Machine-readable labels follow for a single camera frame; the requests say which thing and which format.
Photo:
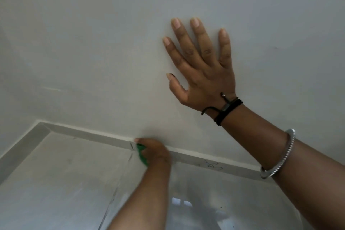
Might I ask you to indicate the person's left hand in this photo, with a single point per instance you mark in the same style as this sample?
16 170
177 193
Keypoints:
157 153

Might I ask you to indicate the person's right little finger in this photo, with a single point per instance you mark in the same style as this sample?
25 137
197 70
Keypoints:
225 48

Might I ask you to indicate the grey tile skirting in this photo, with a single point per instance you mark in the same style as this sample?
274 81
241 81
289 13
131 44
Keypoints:
24 149
94 136

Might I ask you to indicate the person's left forearm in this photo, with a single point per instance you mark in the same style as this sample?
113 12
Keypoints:
145 200

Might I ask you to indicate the person's left fingers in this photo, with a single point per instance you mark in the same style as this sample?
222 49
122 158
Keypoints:
142 147

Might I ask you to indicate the person's right middle finger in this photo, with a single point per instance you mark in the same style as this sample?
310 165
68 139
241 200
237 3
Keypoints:
188 41

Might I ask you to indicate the person's right hand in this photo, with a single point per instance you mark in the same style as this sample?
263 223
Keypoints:
207 81

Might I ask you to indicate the person's right forearm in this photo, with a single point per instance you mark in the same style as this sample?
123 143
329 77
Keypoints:
291 165

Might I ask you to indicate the green scrub pad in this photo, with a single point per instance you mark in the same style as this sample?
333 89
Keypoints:
142 154

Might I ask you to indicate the person's right thumb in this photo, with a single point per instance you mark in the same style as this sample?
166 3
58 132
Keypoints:
176 87

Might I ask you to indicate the silver metal bangle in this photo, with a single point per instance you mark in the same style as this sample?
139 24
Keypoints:
285 151

